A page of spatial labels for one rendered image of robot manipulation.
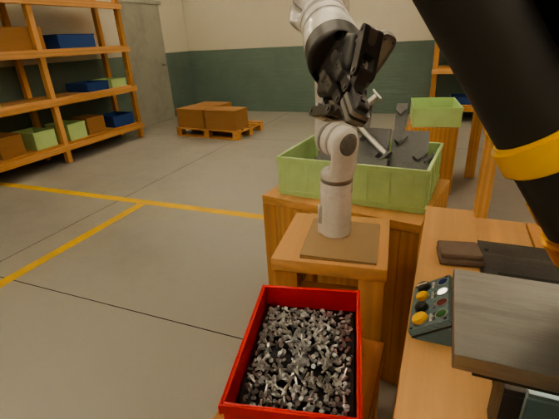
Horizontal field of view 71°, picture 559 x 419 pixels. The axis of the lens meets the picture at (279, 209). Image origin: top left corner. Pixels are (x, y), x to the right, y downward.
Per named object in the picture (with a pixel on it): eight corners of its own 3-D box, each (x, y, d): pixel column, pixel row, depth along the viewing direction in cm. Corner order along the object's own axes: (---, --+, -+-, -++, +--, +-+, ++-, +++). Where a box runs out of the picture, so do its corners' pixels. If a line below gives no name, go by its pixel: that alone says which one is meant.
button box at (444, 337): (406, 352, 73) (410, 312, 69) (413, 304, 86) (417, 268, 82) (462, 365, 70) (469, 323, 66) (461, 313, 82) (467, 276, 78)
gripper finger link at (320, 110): (328, 114, 50) (352, 105, 45) (324, 127, 50) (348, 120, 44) (309, 106, 49) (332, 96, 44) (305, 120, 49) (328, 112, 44)
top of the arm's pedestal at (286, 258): (270, 270, 111) (269, 258, 110) (296, 222, 139) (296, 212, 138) (387, 283, 103) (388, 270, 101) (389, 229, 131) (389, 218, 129)
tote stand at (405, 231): (272, 335, 203) (261, 194, 171) (318, 284, 242) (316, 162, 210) (403, 388, 168) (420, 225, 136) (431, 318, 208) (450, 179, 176)
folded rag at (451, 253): (477, 252, 98) (480, 241, 96) (484, 268, 91) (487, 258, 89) (435, 248, 100) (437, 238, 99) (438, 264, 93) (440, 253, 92)
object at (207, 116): (177, 135, 649) (173, 109, 631) (206, 125, 715) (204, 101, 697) (238, 140, 597) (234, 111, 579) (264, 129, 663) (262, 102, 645)
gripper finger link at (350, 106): (343, 96, 42) (349, 116, 39) (346, 91, 41) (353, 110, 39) (359, 103, 42) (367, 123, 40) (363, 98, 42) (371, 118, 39)
